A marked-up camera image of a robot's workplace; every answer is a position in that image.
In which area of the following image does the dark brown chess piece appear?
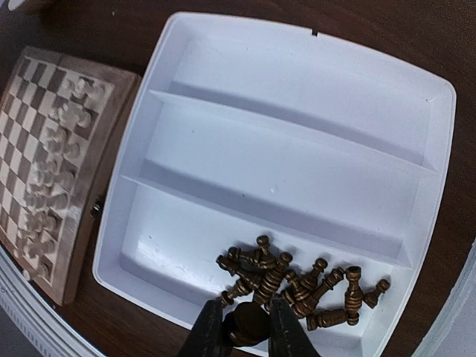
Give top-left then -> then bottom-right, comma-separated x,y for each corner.
223,302 -> 270,347

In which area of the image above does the wooden chess board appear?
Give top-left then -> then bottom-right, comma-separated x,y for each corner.
1,46 -> 141,306

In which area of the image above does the pile of brown chess pieces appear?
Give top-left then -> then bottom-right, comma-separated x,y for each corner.
216,235 -> 390,331

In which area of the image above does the row of white chess pieces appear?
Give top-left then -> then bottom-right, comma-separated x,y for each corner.
2,70 -> 114,280

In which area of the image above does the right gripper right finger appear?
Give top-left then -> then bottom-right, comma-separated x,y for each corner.
268,297 -> 320,357

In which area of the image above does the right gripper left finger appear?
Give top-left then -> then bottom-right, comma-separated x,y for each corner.
178,299 -> 232,357

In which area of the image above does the white plastic compartment tray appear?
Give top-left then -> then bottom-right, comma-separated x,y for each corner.
92,12 -> 457,356

